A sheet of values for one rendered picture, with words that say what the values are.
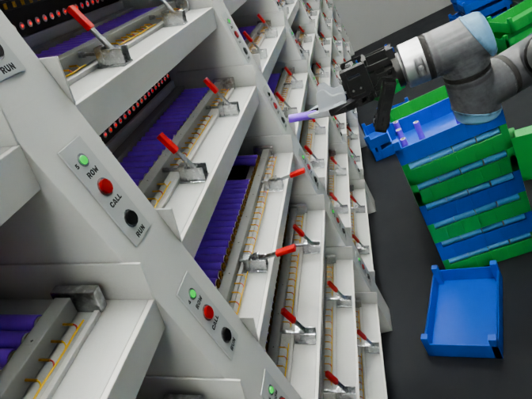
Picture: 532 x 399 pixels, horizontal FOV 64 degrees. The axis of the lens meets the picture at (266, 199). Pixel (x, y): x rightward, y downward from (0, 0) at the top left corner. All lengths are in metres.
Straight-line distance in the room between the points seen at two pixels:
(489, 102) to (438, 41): 0.17
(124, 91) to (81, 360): 0.33
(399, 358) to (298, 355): 0.66
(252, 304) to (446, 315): 0.93
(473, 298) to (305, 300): 0.74
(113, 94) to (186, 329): 0.29
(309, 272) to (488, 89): 0.53
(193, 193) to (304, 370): 0.39
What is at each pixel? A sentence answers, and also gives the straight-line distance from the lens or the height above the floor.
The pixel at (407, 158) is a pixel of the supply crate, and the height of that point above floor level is 0.50.
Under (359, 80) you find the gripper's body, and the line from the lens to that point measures 0.92.
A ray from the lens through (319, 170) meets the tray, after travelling 1.41.
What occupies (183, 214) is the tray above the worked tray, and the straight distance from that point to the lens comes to 0.60.
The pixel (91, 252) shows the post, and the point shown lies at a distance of 0.47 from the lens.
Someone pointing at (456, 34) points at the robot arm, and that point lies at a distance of 0.92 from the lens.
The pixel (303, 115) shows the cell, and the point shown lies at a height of 0.84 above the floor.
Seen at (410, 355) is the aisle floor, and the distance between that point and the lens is 1.47.
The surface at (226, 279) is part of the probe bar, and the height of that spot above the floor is 0.77.
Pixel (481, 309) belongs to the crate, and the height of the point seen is 0.00.
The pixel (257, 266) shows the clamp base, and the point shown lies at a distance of 0.75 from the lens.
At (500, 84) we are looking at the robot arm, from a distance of 1.00.
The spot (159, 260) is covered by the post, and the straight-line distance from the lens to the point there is 0.50.
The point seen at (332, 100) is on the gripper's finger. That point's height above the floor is 0.85.
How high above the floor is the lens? 1.14
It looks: 25 degrees down
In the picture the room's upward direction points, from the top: 32 degrees counter-clockwise
